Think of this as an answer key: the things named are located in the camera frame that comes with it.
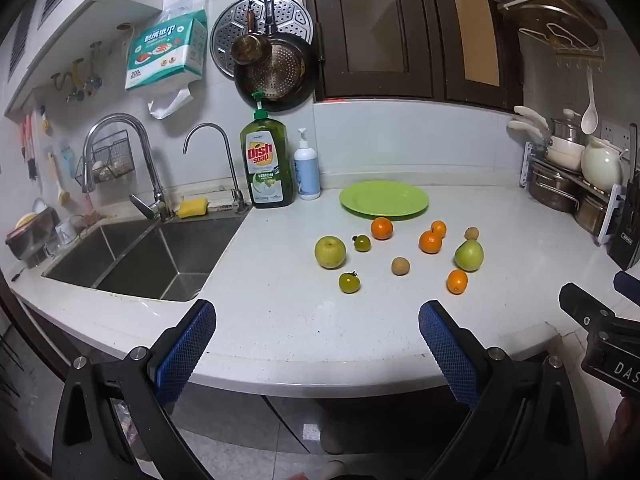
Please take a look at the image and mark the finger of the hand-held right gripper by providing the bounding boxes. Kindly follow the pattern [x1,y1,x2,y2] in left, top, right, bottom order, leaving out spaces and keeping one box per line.
[614,271,640,307]
[559,282,621,341]

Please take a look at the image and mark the green plate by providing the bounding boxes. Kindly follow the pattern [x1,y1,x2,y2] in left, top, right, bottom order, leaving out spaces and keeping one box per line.
[339,180,430,221]

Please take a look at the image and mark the wall rack with wooden board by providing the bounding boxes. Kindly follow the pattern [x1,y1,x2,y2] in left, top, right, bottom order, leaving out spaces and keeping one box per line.
[500,0,608,72]

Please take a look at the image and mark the steel pot with lid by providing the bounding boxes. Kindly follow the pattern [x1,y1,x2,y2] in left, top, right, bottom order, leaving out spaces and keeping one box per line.
[550,109,586,143]

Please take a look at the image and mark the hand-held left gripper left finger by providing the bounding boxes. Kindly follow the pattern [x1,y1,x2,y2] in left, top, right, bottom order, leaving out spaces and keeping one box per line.
[52,299,218,480]

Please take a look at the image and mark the round yellow-green apple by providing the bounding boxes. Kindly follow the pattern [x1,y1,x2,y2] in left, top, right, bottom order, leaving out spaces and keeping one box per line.
[314,236,347,269]

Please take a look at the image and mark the large steel pot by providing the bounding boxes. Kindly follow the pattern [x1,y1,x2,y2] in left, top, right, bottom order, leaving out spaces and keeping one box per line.
[529,162,581,212]

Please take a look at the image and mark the black wire basket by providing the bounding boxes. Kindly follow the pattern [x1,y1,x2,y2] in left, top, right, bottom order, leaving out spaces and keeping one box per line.
[75,129,136,183]

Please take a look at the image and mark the perforated metal strainer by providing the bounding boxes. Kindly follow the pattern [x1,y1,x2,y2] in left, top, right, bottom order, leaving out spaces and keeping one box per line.
[245,44,307,99]

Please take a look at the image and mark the white wall cabinet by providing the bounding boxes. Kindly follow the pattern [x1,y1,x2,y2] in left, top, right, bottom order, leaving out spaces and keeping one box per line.
[0,0,166,116]

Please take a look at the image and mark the yellow sponge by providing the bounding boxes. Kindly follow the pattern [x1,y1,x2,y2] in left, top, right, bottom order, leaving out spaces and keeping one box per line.
[177,198,209,220]

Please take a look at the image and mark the thin chrome faucet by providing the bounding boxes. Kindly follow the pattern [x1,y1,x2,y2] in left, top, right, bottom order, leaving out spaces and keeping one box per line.
[183,123,249,216]

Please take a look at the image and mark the person's right hand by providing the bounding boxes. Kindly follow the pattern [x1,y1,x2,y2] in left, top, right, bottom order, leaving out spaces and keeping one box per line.
[612,396,640,461]

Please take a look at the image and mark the green dish soap bottle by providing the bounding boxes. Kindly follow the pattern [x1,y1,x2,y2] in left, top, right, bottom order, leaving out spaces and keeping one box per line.
[240,91,296,209]

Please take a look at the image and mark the black frying pan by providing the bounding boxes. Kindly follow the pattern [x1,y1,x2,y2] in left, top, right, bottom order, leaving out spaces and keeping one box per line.
[234,0,321,112]

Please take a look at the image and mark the wall power outlet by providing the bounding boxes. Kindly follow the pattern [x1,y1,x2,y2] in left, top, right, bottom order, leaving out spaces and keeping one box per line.
[600,120,632,151]

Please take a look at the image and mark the small steel pot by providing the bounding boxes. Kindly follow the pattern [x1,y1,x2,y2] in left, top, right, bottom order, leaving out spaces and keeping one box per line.
[574,192,616,233]

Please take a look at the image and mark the white ceramic pitcher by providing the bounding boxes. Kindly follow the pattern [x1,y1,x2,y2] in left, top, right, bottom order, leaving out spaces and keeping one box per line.
[581,136,624,192]

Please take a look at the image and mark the round metal steamer tray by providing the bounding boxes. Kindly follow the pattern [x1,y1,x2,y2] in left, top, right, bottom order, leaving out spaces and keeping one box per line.
[210,0,313,81]

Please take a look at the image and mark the stainless steel sink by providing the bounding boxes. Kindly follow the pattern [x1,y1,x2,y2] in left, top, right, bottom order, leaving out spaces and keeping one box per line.
[41,215,251,303]

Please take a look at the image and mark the white plastic spoon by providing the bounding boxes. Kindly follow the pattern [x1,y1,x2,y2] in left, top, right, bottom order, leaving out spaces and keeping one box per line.
[580,67,600,135]

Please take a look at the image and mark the white pot rack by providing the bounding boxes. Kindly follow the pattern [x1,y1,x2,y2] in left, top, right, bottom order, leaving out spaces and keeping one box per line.
[520,142,626,246]

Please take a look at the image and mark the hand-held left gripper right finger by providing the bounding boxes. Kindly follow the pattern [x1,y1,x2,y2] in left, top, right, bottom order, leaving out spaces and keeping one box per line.
[418,301,596,480]

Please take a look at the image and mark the hanging kitchen brushes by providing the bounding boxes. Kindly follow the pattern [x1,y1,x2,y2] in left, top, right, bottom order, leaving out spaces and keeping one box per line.
[19,107,71,206]

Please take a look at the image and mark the wall hooks row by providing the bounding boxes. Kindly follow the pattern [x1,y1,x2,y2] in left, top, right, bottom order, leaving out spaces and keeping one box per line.
[50,22,136,103]

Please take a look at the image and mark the dark dish container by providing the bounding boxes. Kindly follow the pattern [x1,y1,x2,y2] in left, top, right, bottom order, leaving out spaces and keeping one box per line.
[5,207,63,267]

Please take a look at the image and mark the small copper pot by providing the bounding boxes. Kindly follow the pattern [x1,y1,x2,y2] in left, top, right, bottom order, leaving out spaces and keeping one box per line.
[231,2,273,66]

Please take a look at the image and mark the green pear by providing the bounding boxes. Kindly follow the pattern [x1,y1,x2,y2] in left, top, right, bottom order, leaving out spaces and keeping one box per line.
[454,239,484,272]

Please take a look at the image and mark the dark wooden cabinet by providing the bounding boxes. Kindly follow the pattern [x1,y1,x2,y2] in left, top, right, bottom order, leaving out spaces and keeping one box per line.
[300,0,523,111]

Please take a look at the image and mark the white saucepan cream handle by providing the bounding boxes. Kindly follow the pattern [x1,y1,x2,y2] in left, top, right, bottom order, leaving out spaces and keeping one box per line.
[507,119,586,172]

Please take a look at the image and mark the paper towel pack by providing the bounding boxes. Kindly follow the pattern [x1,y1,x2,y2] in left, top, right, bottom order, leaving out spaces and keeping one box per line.
[125,0,209,120]

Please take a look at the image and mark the tall chrome faucet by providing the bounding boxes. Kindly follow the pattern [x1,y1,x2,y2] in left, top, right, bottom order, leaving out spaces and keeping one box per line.
[81,113,173,222]

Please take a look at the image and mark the white blue pump bottle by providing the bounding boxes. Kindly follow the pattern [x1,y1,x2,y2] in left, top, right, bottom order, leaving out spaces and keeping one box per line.
[293,128,322,201]

